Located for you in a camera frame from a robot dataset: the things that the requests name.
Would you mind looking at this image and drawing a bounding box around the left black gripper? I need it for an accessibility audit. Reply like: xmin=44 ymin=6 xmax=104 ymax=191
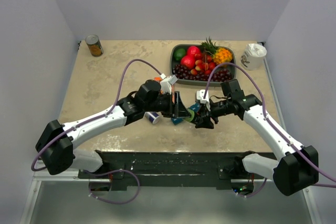
xmin=144 ymin=91 xmax=191 ymax=118

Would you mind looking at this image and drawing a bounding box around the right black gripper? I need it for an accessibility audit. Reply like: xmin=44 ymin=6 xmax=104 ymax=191
xmin=195 ymin=99 xmax=232 ymax=129

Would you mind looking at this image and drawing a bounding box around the green pill bottle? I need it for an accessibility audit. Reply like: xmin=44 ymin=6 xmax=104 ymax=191
xmin=183 ymin=110 xmax=199 ymax=124

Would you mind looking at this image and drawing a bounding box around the teal weekly pill organizer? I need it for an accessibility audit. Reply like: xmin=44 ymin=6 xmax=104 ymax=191
xmin=171 ymin=103 xmax=200 ymax=125

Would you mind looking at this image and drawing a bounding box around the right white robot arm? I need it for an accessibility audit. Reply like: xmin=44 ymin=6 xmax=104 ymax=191
xmin=192 ymin=79 xmax=319 ymax=196

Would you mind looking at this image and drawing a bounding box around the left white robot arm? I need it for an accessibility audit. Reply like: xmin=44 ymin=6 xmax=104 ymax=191
xmin=35 ymin=80 xmax=191 ymax=178

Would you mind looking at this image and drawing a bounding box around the white blue pill bottle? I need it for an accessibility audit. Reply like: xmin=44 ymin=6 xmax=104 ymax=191
xmin=144 ymin=112 xmax=160 ymax=125

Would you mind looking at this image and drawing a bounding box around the orange cardboard box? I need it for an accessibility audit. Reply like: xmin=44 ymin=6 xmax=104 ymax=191
xmin=154 ymin=76 xmax=174 ymax=94

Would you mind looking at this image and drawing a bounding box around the dark grape bunch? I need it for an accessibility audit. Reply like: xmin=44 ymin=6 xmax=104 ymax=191
xmin=172 ymin=64 xmax=233 ymax=82

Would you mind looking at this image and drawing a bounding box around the red apple lower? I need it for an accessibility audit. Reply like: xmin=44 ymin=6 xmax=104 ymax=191
xmin=180 ymin=55 xmax=196 ymax=70

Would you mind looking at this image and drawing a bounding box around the red apple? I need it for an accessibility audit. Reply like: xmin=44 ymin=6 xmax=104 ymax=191
xmin=180 ymin=55 xmax=196 ymax=70
xmin=186 ymin=46 xmax=201 ymax=57

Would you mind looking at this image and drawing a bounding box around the red cherry cluster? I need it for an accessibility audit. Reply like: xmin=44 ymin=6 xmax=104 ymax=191
xmin=191 ymin=54 xmax=216 ymax=76

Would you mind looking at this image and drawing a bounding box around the green lime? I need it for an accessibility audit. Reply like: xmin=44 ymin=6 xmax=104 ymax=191
xmin=173 ymin=48 xmax=186 ymax=62

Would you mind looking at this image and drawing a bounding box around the red apple upper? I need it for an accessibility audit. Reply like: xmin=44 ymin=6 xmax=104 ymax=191
xmin=186 ymin=46 xmax=201 ymax=57

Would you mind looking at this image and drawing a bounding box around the grey fruit tray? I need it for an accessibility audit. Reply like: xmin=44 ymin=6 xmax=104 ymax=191
xmin=170 ymin=42 xmax=236 ymax=87

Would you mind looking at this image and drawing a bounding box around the small pineapple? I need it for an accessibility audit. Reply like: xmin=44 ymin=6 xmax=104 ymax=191
xmin=201 ymin=37 xmax=234 ymax=65

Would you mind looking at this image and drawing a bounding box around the tin can yellow label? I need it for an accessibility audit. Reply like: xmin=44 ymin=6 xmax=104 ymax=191
xmin=85 ymin=35 xmax=103 ymax=57

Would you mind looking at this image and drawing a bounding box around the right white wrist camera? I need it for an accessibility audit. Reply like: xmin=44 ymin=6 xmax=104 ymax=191
xmin=195 ymin=89 xmax=209 ymax=104

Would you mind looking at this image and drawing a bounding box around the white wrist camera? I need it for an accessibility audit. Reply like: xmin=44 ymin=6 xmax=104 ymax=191
xmin=195 ymin=89 xmax=209 ymax=104
xmin=160 ymin=73 xmax=178 ymax=94

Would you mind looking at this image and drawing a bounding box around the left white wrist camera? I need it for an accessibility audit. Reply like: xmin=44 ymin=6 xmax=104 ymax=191
xmin=160 ymin=73 xmax=178 ymax=94

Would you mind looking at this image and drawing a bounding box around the purple cable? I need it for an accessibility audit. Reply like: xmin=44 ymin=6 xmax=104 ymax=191
xmin=30 ymin=58 xmax=164 ymax=172
xmin=203 ymin=62 xmax=336 ymax=188
xmin=83 ymin=168 xmax=141 ymax=205
xmin=235 ymin=177 xmax=268 ymax=199

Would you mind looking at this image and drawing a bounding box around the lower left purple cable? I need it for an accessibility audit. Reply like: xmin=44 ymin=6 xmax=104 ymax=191
xmin=83 ymin=168 xmax=141 ymax=205

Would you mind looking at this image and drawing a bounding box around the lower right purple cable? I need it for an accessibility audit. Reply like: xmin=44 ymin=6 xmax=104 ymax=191
xmin=235 ymin=177 xmax=268 ymax=199

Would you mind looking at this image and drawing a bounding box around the aluminium rail frame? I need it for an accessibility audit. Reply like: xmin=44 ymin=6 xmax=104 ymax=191
xmin=31 ymin=166 xmax=311 ymax=185

